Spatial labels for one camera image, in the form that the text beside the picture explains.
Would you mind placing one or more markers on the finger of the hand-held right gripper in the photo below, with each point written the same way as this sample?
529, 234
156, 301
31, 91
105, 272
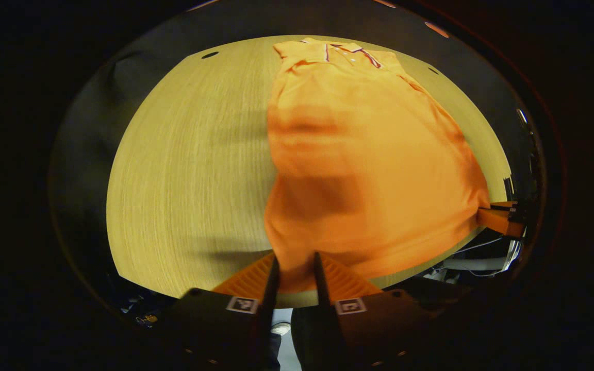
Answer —
503, 205
500, 221

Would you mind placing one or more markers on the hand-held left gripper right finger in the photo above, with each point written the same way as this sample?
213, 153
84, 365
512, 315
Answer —
320, 288

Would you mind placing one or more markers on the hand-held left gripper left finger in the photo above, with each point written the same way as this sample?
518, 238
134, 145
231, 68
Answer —
270, 288

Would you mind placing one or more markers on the orange T-shirt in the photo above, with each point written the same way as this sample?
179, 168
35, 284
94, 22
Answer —
369, 154

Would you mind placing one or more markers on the person's white shoe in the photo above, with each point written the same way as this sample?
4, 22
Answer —
281, 328

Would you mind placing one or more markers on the person's dark trousers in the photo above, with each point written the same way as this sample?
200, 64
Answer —
304, 340

